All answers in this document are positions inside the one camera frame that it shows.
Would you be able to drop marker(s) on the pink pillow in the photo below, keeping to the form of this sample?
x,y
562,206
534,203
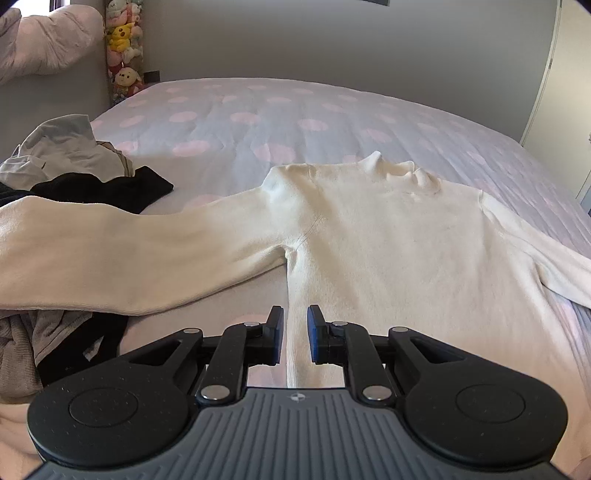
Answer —
x,y
51,41

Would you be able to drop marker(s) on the white ribbed knit garment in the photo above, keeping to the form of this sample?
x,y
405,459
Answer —
x,y
14,429

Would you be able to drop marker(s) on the grey waffle knit garment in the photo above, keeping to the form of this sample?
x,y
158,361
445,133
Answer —
x,y
23,350

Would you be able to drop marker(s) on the cream knit sweater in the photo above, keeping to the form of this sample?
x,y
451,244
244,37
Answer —
x,y
392,240

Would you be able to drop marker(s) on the cream wardrobe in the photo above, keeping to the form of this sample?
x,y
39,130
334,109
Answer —
x,y
568,92

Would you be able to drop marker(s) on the pink polka dot bed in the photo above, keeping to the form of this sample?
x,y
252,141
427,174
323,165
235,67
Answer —
x,y
323,120

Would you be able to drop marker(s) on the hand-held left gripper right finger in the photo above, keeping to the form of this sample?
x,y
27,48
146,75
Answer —
x,y
316,337

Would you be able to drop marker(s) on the grey wall strip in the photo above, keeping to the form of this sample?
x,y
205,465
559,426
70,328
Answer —
x,y
376,2

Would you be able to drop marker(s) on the hanging column of plush toys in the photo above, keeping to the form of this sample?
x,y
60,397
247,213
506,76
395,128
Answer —
x,y
122,41

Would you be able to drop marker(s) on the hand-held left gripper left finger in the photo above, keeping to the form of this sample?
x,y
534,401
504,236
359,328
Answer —
x,y
276,337

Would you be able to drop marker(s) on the small black box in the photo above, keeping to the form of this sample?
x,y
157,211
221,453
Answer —
x,y
152,77

